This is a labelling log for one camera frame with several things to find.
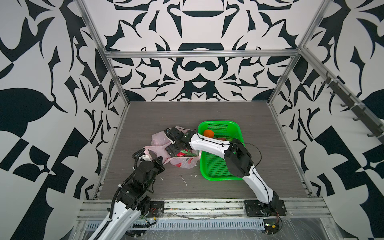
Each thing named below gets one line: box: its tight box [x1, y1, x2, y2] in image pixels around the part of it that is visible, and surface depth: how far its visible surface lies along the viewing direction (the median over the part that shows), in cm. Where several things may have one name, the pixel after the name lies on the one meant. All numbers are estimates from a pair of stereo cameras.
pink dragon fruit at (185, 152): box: [176, 148, 197, 157], surface depth 89 cm
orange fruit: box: [203, 129, 214, 138], surface depth 98 cm
